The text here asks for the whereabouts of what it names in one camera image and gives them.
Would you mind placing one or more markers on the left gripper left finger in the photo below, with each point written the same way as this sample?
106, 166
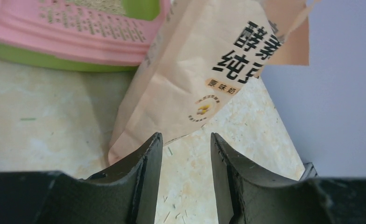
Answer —
124, 193

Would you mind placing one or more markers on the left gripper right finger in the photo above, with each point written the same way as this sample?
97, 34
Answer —
247, 193

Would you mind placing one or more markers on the pink cat litter bag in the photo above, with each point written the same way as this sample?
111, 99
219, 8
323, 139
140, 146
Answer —
203, 54

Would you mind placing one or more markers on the pink and green litter box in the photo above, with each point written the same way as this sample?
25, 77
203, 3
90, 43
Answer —
61, 35

